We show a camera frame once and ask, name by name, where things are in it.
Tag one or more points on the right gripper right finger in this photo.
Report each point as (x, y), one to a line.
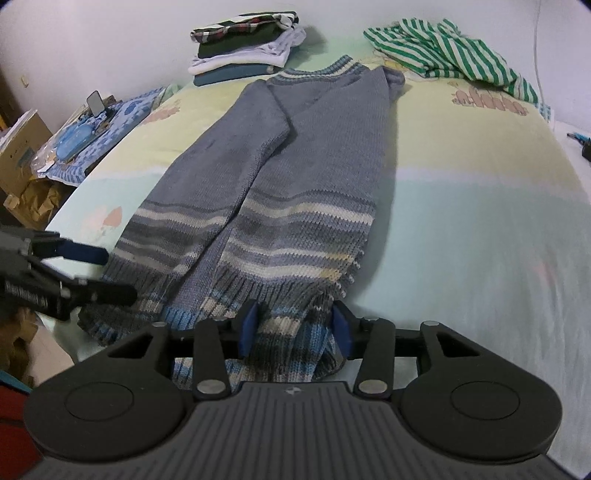
(372, 341)

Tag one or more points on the black power adapter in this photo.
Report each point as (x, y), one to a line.
(586, 151)

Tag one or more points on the blue patterned cloth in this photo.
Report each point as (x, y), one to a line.
(112, 121)

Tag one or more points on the blue plastic object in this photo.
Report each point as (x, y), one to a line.
(580, 138)

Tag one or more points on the blue case on side table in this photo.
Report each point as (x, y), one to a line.
(74, 139)

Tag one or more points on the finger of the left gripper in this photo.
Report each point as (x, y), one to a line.
(71, 250)
(86, 292)

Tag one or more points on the green white striped garment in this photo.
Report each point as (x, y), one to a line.
(441, 50)

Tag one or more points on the grey knit sweater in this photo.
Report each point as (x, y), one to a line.
(273, 203)

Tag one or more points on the red plaid folded shirt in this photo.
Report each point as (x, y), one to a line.
(216, 31)

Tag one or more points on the blue folded garment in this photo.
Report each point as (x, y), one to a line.
(233, 72)

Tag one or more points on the yellow baby blanket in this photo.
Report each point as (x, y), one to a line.
(482, 225)

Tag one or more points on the white folded garment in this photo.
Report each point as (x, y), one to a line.
(274, 53)

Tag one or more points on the cardboard box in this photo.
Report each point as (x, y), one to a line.
(18, 148)

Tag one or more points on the dark green folded garment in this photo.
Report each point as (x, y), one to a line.
(234, 41)

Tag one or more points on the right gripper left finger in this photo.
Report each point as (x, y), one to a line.
(214, 342)

